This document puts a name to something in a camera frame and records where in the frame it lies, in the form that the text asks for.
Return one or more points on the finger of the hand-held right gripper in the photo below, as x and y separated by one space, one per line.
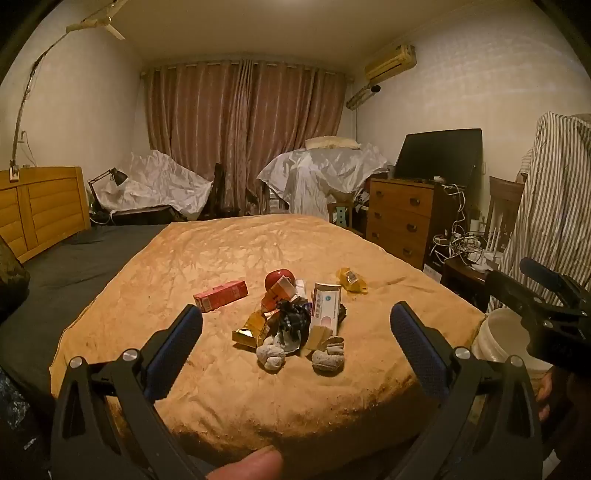
508 288
540 271

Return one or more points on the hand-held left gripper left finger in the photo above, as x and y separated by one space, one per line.
173 350

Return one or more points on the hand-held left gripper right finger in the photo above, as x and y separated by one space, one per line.
418 346

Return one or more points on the white plastic bucket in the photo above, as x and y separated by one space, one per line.
501 339

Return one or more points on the black plaid wrapper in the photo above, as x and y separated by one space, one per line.
294 319

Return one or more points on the person's left hand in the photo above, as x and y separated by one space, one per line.
249 465

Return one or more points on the dark side table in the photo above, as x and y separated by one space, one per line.
464 277

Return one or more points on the red cardboard box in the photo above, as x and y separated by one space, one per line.
220 295

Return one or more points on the wooden chair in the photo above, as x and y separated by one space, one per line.
503 203

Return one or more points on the striped cloth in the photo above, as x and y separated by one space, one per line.
549 194

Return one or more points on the gold foil box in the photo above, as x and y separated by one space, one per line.
251 330
316 340

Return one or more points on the grey sock right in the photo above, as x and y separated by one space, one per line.
327 361

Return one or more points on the grey sock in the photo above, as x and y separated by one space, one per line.
327 361
271 354

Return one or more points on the yellow snack packet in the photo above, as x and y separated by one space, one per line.
352 279

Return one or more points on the orange blanket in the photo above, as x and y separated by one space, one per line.
194 258

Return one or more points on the grey sock left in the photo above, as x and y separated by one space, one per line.
271 354

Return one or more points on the orange small box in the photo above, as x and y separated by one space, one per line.
278 291

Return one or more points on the wooden chest of drawers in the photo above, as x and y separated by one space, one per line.
399 221

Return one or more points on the red apple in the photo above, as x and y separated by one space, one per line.
279 277

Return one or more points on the dark grey bed sheet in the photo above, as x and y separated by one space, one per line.
78 258

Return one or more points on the black flat screen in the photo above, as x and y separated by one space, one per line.
438 154

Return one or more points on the green stool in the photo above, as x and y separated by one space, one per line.
341 215

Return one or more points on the white crumpled cover sheet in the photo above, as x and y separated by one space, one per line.
157 182

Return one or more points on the dark patterned pillow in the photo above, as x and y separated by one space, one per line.
11 277

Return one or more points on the black desk lamp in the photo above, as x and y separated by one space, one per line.
113 177

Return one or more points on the wooden headboard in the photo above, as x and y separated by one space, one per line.
37 207

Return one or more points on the white shiny cover sheet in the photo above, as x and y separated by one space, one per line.
318 173

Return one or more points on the cream pillow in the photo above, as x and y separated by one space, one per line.
332 142

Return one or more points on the brown curtain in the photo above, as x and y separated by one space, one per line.
240 134

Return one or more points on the ceiling fan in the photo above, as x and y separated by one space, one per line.
94 21

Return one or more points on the wall air conditioner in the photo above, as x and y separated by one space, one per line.
390 64

